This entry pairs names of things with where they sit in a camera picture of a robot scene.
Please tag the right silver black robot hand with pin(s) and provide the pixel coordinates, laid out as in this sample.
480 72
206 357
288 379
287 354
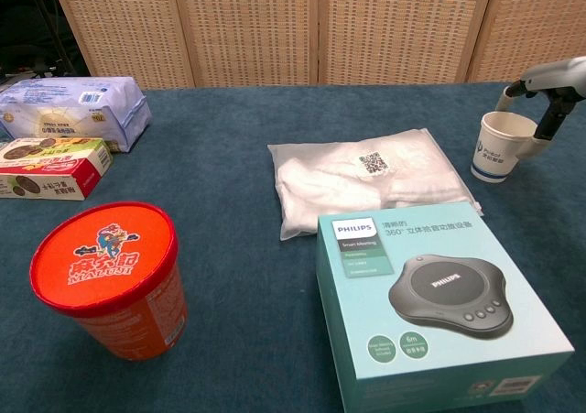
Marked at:
556 74

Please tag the white paper cup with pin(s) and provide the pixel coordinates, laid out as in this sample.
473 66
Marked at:
496 156

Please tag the white plastic bag package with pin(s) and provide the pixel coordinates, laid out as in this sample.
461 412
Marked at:
329 179

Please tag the teal Philips speaker box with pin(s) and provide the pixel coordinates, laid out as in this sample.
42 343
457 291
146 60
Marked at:
439 344

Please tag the wicker folding screen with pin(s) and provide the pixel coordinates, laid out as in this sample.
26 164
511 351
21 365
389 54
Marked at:
256 24

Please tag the blue table mat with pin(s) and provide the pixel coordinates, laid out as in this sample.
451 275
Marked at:
229 156

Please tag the pale blue tissue pack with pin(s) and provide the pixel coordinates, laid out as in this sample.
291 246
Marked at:
68 106

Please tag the orange lidded food tub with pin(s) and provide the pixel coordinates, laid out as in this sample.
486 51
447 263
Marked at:
103 257

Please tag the black tripod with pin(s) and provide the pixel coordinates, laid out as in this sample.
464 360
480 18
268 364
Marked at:
51 37

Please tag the red green cookie box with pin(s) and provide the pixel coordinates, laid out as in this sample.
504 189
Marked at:
50 163

